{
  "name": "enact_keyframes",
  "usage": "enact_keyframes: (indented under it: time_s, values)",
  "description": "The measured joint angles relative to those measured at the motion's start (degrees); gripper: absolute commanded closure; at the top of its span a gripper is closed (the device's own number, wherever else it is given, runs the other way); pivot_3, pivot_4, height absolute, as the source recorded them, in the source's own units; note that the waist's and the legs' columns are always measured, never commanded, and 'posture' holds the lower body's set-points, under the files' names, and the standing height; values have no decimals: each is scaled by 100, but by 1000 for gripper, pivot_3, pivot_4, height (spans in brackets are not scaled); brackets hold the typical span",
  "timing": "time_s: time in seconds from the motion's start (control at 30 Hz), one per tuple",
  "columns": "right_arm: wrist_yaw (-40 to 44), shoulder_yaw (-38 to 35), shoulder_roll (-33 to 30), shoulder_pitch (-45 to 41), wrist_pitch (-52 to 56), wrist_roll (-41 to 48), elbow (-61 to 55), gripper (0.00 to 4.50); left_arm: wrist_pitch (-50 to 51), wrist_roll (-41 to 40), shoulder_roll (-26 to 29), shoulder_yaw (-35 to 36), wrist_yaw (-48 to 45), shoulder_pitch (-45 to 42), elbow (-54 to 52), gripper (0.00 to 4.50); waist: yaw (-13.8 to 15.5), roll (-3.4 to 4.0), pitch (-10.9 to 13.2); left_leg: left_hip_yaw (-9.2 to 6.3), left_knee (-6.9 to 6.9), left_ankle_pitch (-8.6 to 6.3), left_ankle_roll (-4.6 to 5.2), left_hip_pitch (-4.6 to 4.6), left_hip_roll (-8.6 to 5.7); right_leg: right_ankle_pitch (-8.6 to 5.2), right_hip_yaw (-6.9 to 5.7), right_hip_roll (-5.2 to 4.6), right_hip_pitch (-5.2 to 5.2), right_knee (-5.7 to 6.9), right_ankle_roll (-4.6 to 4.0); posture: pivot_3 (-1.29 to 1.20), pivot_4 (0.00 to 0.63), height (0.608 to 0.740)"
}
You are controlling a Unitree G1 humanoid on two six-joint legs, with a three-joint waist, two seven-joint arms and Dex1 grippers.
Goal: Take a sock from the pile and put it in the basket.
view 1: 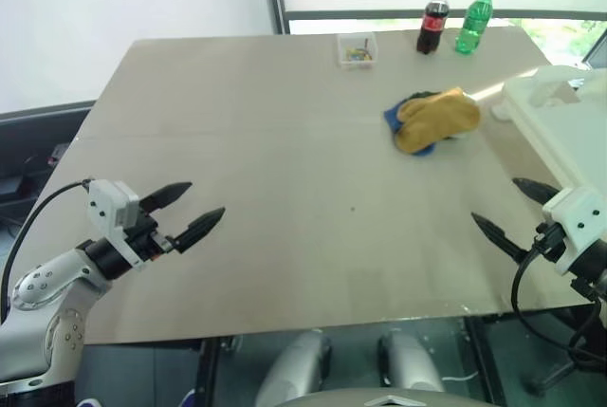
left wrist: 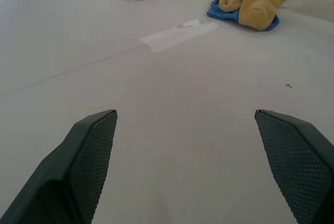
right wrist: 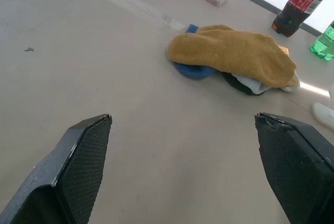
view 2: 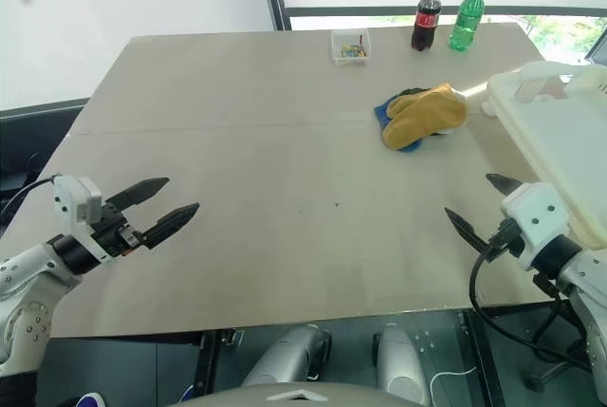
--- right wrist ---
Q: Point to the white round object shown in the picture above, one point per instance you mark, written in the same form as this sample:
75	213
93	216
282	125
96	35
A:
323	113

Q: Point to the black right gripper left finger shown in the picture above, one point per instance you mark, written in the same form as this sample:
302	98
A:
78	166

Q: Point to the mustard yellow sock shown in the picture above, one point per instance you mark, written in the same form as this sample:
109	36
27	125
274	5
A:
232	51

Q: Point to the clear tape strip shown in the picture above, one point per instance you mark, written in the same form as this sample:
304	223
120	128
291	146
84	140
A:
135	2

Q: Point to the blue sock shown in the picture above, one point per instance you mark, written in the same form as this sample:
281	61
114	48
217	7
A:
191	71

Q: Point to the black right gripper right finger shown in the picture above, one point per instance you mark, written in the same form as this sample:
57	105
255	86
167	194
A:
292	161

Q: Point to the green plastic bottle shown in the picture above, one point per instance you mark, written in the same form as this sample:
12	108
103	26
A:
324	44

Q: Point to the dark cola bottle red label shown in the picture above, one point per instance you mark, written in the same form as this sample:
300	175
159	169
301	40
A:
297	4

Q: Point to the light grey sock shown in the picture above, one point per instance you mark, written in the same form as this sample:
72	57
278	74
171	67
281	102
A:
251	84

